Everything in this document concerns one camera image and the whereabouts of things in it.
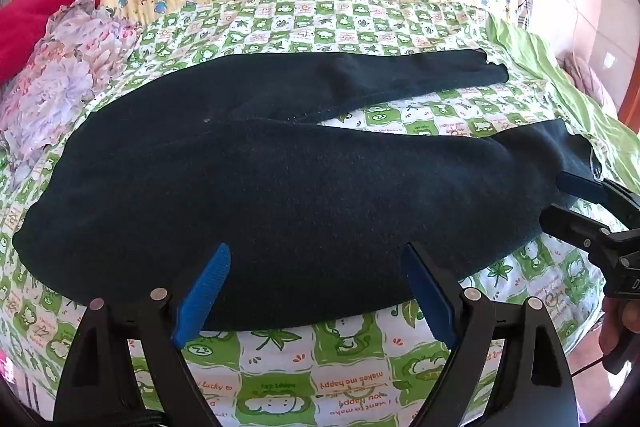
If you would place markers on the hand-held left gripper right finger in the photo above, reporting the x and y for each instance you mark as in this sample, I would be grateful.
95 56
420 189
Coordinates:
427 292

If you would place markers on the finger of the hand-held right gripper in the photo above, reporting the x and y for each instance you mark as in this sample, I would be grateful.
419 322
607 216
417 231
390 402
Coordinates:
582 184
570 222

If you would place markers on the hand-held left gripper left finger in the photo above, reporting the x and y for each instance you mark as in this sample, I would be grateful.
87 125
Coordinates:
205 292

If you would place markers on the black pants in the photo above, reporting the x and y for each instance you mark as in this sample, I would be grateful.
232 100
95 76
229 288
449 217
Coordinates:
300 207

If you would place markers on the person's right hand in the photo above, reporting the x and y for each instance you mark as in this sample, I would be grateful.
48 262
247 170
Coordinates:
610 327

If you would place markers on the green checked printed bed sheet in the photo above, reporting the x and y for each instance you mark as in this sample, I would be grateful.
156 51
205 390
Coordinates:
350 357

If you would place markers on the pink quilted blanket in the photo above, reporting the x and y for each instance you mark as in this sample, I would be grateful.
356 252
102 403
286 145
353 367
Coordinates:
590 82

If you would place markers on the plain green sheet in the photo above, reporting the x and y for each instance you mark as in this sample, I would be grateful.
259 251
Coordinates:
540 57

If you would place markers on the floral pink cloth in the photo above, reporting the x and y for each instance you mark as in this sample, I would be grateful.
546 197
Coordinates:
60 77

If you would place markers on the red cloth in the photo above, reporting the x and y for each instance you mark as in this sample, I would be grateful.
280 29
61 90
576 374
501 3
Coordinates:
30 22

